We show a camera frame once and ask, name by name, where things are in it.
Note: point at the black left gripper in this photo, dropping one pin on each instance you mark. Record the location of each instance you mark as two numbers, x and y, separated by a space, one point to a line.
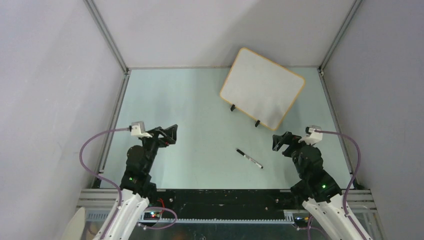
169 133

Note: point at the yellow framed whiteboard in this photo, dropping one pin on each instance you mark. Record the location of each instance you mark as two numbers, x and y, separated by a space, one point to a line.
261 88

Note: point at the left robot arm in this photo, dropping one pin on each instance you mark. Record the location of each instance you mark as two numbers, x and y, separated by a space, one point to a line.
136 191

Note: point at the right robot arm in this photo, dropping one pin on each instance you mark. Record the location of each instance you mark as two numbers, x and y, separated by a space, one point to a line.
316 190

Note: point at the aluminium frame rail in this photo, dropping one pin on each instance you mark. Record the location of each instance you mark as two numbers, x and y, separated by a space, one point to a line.
115 104

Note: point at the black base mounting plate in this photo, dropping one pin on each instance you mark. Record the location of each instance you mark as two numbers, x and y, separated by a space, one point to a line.
229 204

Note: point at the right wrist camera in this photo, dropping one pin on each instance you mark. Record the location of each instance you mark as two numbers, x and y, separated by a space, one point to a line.
313 135

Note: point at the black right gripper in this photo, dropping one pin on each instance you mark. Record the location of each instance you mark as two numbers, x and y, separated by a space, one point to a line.
279 140

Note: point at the white whiteboard marker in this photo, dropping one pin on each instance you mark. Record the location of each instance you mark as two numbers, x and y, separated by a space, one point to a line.
249 158

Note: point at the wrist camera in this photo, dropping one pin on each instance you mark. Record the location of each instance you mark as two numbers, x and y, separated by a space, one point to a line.
313 135
137 129

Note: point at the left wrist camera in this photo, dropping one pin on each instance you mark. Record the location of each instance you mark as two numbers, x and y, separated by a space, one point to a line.
137 129

